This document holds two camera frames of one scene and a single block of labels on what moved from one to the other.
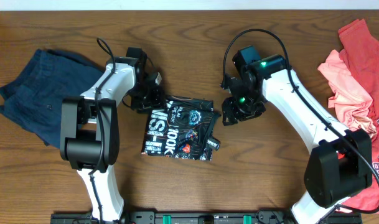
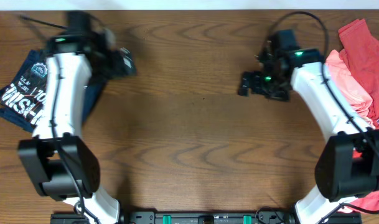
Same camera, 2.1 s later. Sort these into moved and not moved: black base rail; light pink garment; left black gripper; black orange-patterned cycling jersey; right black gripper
Moved: left black gripper; right black gripper; black orange-patterned cycling jersey
Not moved: light pink garment; black base rail
